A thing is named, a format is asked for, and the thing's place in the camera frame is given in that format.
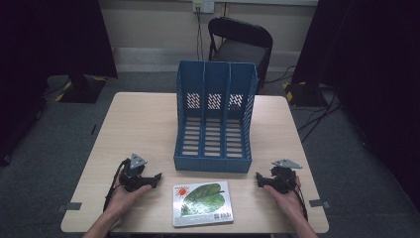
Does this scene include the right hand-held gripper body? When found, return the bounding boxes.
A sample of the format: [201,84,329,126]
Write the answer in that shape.
[268,159,303,195]

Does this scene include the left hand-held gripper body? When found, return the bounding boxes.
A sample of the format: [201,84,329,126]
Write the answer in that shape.
[118,153,149,193]

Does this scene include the picture book with green leaf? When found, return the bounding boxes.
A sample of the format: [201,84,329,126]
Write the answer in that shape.
[171,179,235,228]

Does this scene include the blue plastic file rack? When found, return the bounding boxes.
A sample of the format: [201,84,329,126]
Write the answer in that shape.
[173,59,259,175]

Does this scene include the person's right hand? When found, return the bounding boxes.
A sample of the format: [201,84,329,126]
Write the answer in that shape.
[262,176,304,216]

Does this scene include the person's left hand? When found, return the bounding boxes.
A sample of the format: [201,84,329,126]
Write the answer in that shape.
[106,182,154,216]

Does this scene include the grey tape strip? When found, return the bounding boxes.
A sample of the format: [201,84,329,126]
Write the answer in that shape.
[55,201,83,213]
[308,198,332,209]

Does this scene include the black stand base striped tape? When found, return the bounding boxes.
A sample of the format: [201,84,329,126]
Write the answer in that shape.
[53,74,109,104]
[282,80,329,108]

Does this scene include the black folding chair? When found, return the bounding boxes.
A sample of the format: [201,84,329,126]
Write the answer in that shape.
[207,16,274,91]

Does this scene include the dark curtain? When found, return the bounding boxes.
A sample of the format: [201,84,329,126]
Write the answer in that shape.
[291,0,420,202]

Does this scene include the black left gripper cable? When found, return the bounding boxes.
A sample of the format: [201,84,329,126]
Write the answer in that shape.
[102,158,132,213]

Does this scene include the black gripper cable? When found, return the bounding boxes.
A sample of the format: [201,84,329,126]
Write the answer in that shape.
[102,158,132,213]
[290,182,310,222]

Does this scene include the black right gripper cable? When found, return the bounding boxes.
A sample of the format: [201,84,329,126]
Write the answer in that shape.
[290,182,310,222]

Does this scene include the black floor cables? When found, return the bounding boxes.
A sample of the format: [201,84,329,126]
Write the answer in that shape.
[263,64,342,144]

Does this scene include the black power cable at socket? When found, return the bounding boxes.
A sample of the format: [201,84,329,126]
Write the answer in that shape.
[195,7,205,61]

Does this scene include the white wall socket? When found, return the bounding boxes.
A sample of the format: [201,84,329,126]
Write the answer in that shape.
[192,0,216,15]

